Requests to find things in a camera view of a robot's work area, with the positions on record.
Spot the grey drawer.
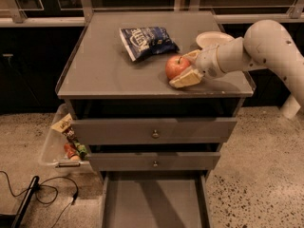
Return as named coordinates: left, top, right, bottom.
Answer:
left=101, top=171, right=213, bottom=228
left=71, top=118, right=237, bottom=145
left=89, top=152, right=220, bottom=171

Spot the middle grey drawer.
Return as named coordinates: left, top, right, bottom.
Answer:
left=89, top=152, right=220, bottom=171

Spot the red apple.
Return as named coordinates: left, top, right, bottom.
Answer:
left=165, top=55, right=190, bottom=80

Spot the snack packet in bin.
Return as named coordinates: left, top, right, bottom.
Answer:
left=51, top=114, right=87, bottom=161

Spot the bottom grey drawer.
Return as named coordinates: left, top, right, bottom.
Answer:
left=101, top=171, right=213, bottom=228

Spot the black cable on floor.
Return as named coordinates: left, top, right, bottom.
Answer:
left=0, top=170, right=80, bottom=228

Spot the black device on floor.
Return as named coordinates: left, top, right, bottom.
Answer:
left=0, top=176, right=40, bottom=228

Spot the top grey drawer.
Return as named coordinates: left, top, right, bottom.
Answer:
left=71, top=118, right=237, bottom=145

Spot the grey drawer cabinet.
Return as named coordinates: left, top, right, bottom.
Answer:
left=54, top=10, right=257, bottom=228

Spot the blue chip bag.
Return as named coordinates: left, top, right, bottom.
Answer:
left=119, top=27, right=179, bottom=62

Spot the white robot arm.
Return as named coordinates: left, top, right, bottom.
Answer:
left=169, top=20, right=304, bottom=119

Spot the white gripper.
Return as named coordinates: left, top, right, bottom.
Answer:
left=169, top=45, right=225, bottom=88

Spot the white bowl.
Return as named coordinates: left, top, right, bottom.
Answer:
left=196, top=31, right=234, bottom=48

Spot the clear plastic bin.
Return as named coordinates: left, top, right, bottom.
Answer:
left=39, top=104, right=93, bottom=175

